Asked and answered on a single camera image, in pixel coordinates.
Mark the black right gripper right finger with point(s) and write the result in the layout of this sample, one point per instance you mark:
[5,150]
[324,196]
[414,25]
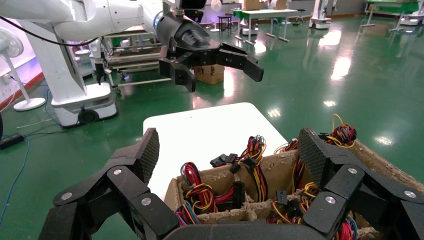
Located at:
[348,185]

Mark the brown cardboard carton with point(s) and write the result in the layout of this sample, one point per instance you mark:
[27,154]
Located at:
[212,69]
[251,4]
[281,4]
[210,79]

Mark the cardboard box with dividers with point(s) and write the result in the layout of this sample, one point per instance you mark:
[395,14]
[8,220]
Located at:
[278,172]

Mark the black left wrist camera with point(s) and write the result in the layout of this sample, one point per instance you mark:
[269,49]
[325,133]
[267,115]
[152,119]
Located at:
[192,4]

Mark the white robot body base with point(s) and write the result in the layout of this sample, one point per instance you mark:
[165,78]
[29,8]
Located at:
[63,73]

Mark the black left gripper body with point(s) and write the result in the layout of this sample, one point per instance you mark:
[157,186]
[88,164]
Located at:
[185,36]

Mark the metal trolley rack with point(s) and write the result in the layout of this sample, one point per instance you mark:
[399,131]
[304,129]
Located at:
[132,61]

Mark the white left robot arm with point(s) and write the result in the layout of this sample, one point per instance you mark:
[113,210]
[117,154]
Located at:
[109,15]

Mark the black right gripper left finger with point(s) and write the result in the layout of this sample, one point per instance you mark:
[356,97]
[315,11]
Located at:
[126,185]

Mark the white mobile robot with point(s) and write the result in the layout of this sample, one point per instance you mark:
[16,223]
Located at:
[412,20]
[319,21]

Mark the black stool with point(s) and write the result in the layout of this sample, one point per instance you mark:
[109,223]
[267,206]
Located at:
[225,16]

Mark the green top white table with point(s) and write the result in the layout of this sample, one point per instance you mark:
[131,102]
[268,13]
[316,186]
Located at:
[265,12]
[391,6]

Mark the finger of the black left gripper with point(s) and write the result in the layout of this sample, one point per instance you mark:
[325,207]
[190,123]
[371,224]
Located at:
[242,61]
[177,71]

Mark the white standing fan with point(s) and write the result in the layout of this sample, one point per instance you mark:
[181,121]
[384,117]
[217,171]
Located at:
[216,5]
[30,103]

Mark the black power strip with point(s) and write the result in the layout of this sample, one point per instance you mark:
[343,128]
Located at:
[11,141]

